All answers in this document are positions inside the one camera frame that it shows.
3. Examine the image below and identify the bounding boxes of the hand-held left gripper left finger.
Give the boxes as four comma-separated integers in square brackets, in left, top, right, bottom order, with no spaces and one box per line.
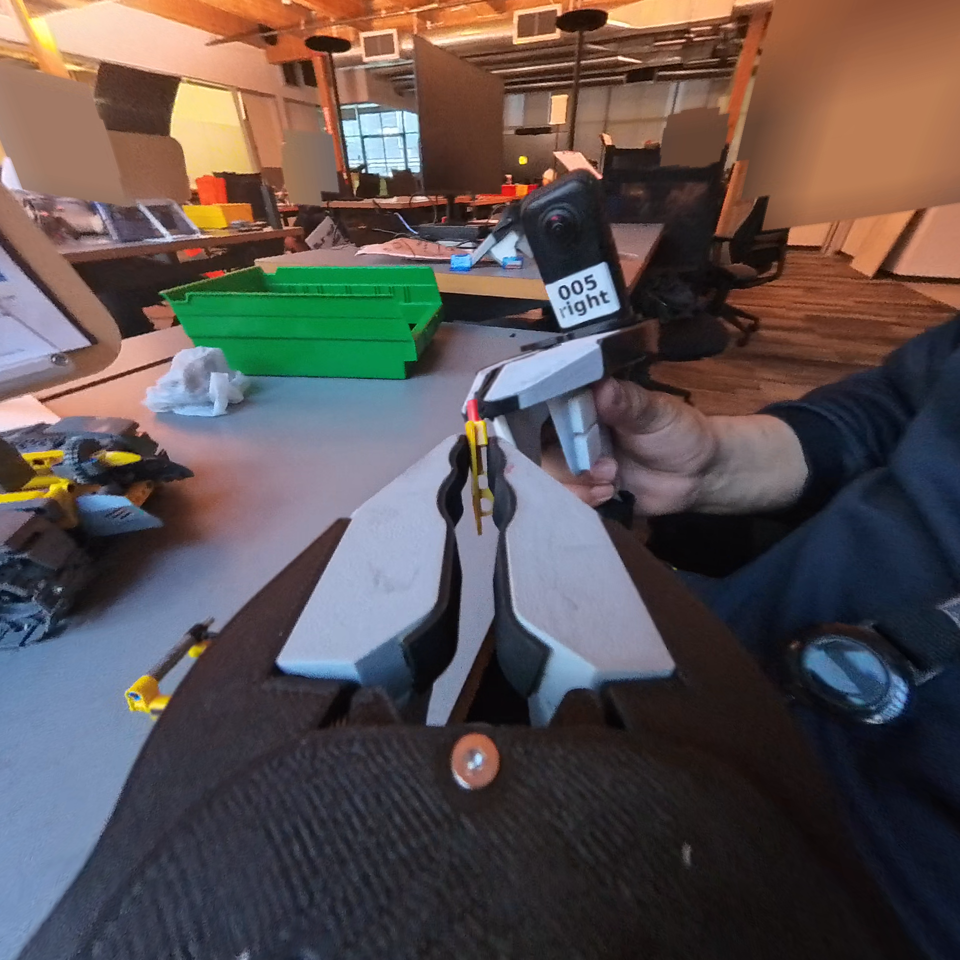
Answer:
[278,438,466,694]

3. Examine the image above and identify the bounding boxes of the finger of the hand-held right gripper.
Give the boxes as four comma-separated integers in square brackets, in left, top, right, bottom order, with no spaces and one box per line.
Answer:
[498,408,549,451]
[468,333,609,421]

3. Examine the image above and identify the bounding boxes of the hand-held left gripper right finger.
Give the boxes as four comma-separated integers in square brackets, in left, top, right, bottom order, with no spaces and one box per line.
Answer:
[492,443,676,721]

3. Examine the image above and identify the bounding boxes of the yellow toy beam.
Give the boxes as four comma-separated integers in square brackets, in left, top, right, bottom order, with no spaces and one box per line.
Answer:
[464,399,495,535]

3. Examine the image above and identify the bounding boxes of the person's right forearm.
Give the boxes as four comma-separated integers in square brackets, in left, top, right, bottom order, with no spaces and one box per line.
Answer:
[702,338,960,523]

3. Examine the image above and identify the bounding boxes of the grey desk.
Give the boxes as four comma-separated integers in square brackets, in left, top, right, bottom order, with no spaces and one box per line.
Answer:
[0,318,571,960]

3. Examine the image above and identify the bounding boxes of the person's right hand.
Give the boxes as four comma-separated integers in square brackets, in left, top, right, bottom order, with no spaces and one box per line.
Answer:
[543,378,721,519]

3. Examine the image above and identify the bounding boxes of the spare grey gripper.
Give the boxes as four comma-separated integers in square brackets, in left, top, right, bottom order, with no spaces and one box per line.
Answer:
[450,222,529,273]

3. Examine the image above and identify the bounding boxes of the black office chair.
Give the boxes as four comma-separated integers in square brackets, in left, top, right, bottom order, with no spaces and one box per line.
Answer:
[600,162,790,361]

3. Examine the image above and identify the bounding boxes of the wooden table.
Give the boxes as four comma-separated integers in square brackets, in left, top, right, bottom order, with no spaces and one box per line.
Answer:
[255,222,664,304]

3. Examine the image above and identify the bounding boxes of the black floor lamp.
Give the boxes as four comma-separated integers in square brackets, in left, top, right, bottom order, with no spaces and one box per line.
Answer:
[555,8,610,151]
[303,33,355,199]

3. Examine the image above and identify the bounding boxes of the dark partition panel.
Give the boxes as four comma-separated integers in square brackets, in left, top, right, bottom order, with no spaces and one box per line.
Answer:
[413,38,508,196]

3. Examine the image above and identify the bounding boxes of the window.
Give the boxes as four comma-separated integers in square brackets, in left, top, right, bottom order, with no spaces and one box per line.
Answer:
[342,105,423,178]

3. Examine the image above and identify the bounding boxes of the yellow black toy axle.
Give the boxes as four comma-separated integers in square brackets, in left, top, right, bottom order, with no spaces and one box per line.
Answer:
[125,620,216,717]

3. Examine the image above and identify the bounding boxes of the green plastic bin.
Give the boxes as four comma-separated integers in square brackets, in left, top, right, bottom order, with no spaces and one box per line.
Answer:
[161,266,444,381]

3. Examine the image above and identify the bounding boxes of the crumpled white tissue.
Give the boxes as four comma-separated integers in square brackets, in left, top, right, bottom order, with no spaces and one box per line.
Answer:
[144,347,250,417]

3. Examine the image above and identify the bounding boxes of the yellow grey toy bulldozer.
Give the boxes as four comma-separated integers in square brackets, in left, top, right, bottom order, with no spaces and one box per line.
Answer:
[0,417,193,649]

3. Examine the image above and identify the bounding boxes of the person's dark blue jacket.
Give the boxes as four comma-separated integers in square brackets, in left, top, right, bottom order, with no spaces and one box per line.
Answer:
[660,315,960,960]

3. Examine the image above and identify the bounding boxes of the yellow storage bin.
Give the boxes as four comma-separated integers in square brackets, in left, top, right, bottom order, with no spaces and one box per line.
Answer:
[183,203,256,231]

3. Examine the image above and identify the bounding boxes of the instruction sheet board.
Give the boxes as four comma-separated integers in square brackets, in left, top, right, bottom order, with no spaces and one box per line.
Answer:
[0,188,121,399]

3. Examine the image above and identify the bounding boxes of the round black strap device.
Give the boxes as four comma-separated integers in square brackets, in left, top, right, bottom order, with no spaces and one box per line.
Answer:
[788,623,916,729]

